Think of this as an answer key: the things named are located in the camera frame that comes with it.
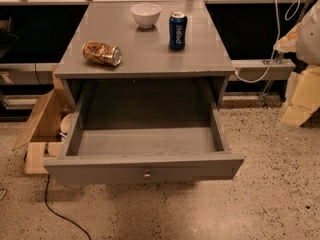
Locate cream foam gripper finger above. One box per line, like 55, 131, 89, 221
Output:
279, 65, 320, 129

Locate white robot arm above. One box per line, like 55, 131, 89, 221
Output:
273, 1, 320, 130

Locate blue Pepsi can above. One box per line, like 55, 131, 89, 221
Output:
169, 12, 188, 50

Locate round metal drawer knob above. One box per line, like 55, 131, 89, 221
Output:
143, 172, 152, 180

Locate grey cabinet with top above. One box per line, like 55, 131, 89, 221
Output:
56, 1, 234, 120

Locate grey open top drawer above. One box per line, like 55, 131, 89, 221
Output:
45, 94, 244, 184

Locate slanted metal pole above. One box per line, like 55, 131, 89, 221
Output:
257, 0, 316, 108

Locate white ceramic bowl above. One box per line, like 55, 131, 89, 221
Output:
131, 3, 161, 28

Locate white plates in box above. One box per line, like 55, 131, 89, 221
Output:
60, 113, 73, 138

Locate open cardboard box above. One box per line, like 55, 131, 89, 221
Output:
13, 65, 73, 174

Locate black floor cable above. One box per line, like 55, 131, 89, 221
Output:
44, 173, 92, 240

